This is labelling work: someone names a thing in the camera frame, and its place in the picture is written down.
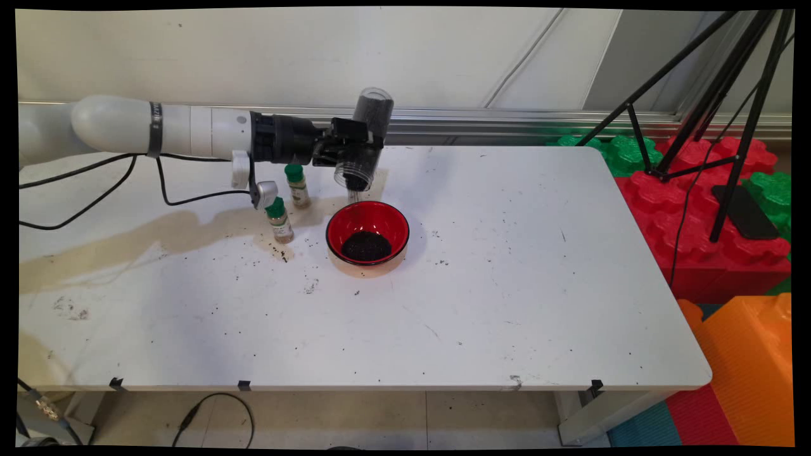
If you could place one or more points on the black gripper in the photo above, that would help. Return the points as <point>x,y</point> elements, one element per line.
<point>291,139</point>

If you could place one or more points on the clear jar with black seeds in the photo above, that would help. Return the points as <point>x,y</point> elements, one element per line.
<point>374,111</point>

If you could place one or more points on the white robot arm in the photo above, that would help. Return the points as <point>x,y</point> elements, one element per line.
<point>190,130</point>

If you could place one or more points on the green-capped spice bottle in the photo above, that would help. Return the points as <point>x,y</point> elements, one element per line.
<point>299,190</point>
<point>280,225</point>

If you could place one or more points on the red and black bowl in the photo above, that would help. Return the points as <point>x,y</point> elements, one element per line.
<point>367,218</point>

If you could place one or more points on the black seeds pile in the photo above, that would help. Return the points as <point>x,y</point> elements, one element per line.
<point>366,247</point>

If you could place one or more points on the green foam block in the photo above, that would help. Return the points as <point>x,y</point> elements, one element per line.
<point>627,155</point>
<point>776,196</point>

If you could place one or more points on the white table leg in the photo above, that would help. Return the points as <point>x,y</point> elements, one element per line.
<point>79,411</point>
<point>595,418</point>

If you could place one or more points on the large red foam block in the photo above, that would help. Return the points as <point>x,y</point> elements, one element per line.
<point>716,272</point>

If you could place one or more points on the black tripod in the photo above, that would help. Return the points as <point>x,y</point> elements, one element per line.
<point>751,126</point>

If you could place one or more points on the teal floor mat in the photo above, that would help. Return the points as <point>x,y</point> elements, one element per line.
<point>640,427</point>

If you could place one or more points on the red floor mat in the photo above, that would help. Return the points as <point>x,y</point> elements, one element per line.
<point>700,418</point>

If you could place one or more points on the orange foam block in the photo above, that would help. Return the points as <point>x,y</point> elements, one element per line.
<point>747,367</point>

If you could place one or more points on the white silver wrist camera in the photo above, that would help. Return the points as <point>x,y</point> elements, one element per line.
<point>265,192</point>

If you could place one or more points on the metal wall rail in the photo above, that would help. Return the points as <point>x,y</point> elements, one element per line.
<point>507,120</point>

